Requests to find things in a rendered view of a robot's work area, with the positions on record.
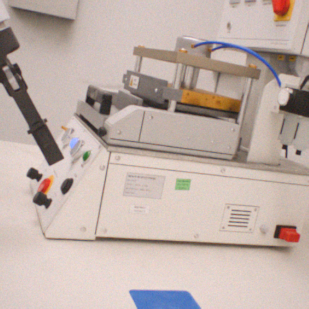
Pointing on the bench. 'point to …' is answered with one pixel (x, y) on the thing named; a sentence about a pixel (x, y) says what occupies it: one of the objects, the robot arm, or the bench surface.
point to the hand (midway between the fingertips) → (47, 144)
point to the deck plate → (286, 166)
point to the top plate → (204, 57)
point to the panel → (64, 172)
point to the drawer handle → (93, 93)
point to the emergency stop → (44, 185)
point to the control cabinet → (296, 47)
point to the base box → (183, 202)
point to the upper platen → (202, 98)
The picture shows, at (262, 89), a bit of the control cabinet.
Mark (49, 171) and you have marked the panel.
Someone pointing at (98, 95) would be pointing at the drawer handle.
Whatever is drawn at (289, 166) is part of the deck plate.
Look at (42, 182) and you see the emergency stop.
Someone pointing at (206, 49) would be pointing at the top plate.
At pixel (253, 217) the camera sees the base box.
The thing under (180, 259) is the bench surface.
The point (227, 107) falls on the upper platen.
